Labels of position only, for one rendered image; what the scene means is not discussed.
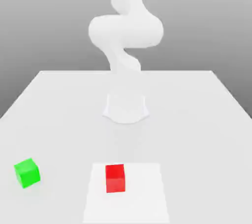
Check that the small red cube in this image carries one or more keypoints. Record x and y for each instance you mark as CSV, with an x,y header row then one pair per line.
x,y
115,178

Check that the small green cube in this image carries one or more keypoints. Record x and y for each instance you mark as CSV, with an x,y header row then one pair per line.
x,y
27,173

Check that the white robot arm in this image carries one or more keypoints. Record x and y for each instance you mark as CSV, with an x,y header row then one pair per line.
x,y
126,31

